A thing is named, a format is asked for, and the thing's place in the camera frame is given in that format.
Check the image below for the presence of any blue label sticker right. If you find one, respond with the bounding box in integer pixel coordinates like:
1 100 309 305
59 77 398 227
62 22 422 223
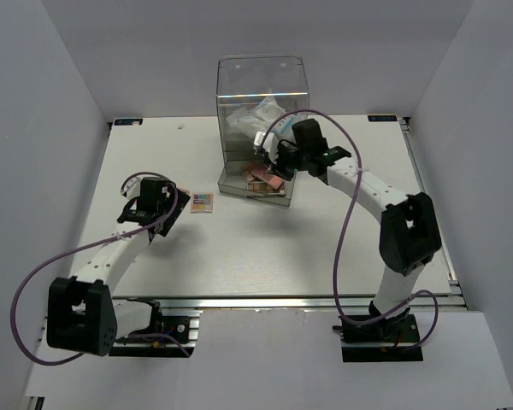
367 114 398 122

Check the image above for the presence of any cotton pad bag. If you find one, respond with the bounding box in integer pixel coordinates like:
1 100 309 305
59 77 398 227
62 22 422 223
252 96 306 138
226 107 274 138

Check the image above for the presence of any blue label sticker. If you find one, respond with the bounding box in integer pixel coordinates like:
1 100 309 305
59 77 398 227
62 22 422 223
367 114 398 122
113 118 143 126

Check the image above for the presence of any aluminium table rail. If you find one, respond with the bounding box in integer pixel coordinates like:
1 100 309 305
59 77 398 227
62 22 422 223
59 294 467 311

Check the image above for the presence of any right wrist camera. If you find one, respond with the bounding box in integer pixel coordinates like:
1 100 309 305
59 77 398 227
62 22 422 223
253 132 279 163

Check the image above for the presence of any blue label sticker left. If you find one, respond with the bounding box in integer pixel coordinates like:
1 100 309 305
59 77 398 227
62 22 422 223
113 118 143 126

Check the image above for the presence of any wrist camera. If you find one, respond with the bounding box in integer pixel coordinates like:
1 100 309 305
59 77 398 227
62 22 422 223
253 132 279 163
120 176 141 200

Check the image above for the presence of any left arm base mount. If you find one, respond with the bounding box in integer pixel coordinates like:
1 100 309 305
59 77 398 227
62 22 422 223
109 308 202 359

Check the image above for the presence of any pink blush palette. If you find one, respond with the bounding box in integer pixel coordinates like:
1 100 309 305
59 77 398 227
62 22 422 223
250 164 284 190

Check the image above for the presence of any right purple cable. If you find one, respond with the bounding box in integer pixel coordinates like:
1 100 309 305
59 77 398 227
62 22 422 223
256 109 439 352

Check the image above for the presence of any glitter nine-pan palette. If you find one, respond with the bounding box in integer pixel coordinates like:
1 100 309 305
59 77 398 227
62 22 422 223
191 193 214 214

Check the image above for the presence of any brown eyeshadow palette long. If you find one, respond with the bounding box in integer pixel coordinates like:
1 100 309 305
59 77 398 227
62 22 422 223
247 180 286 196

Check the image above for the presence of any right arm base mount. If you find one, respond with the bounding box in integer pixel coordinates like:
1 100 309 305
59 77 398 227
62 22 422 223
332 313 423 363

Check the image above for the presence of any clear acrylic drawer organizer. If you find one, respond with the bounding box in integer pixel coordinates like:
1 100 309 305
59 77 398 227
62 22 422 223
216 54 310 207

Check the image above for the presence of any four-pan nude palette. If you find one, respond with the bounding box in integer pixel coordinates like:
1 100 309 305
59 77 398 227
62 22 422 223
177 186 191 196

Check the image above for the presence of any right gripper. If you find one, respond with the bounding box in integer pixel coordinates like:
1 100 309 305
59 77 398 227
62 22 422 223
263 143 309 182

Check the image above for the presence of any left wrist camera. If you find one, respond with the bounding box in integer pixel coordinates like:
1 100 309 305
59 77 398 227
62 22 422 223
120 176 141 200

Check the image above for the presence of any round-pan orange palette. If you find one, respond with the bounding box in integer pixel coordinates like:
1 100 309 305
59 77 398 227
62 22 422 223
240 164 260 182

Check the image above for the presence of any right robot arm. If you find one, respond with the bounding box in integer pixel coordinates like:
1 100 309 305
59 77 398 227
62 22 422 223
254 119 442 343

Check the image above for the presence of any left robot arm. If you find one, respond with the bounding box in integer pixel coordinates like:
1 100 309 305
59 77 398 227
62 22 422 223
46 177 191 356

